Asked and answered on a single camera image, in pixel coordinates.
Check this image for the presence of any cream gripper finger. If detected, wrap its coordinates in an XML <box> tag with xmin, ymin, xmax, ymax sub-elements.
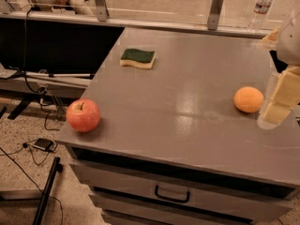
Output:
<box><xmin>257</xmin><ymin>100</ymin><xmax>292</xmax><ymax>130</ymax></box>
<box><xmin>271</xmin><ymin>66</ymin><xmax>300</xmax><ymax>108</ymax></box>

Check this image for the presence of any green and yellow sponge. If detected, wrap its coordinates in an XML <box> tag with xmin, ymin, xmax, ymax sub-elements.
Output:
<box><xmin>120</xmin><ymin>49</ymin><xmax>156</xmax><ymax>69</ymax></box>

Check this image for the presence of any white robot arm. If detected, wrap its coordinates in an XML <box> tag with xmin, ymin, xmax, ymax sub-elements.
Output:
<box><xmin>257</xmin><ymin>9</ymin><xmax>300</xmax><ymax>129</ymax></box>

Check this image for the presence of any red apple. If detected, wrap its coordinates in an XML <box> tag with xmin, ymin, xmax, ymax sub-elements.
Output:
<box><xmin>66</xmin><ymin>98</ymin><xmax>100</xmax><ymax>132</ymax></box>

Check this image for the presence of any orange fruit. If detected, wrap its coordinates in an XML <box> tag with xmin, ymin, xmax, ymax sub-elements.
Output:
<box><xmin>233</xmin><ymin>86</ymin><xmax>263</xmax><ymax>113</ymax></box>

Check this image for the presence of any clear plastic water bottle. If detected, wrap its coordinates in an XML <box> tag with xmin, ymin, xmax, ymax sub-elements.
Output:
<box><xmin>247</xmin><ymin>0</ymin><xmax>273</xmax><ymax>33</ymax></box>

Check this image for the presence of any grey drawer cabinet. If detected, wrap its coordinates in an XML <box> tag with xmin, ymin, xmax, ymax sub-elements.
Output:
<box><xmin>57</xmin><ymin>28</ymin><xmax>300</xmax><ymax>225</ymax></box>

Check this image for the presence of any black metal stand leg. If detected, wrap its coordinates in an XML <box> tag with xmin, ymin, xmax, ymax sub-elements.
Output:
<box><xmin>32</xmin><ymin>157</ymin><xmax>63</xmax><ymax>225</ymax></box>

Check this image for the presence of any black power adapter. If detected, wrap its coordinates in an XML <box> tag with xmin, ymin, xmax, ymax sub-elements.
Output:
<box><xmin>33</xmin><ymin>138</ymin><xmax>53</xmax><ymax>152</ymax></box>

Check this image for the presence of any right metal window post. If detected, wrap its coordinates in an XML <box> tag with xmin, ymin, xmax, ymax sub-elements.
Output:
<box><xmin>207</xmin><ymin>0</ymin><xmax>224</xmax><ymax>31</ymax></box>

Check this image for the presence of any metal window post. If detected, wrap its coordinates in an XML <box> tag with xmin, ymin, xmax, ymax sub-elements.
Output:
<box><xmin>207</xmin><ymin>0</ymin><xmax>224</xmax><ymax>31</ymax></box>
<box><xmin>95</xmin><ymin>0</ymin><xmax>109</xmax><ymax>22</ymax></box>

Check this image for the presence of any black drawer handle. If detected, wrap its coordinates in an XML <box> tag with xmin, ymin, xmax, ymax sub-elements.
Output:
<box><xmin>154</xmin><ymin>185</ymin><xmax>190</xmax><ymax>203</ymax></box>

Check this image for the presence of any left metal window post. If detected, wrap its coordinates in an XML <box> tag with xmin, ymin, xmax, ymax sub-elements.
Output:
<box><xmin>95</xmin><ymin>0</ymin><xmax>109</xmax><ymax>22</ymax></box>

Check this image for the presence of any black floor cable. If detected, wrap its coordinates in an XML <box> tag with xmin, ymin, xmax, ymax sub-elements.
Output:
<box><xmin>0</xmin><ymin>138</ymin><xmax>65</xmax><ymax>225</ymax></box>

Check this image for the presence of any black hanging cable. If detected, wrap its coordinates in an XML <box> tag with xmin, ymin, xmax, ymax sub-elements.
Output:
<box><xmin>22</xmin><ymin>7</ymin><xmax>48</xmax><ymax>96</ymax></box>

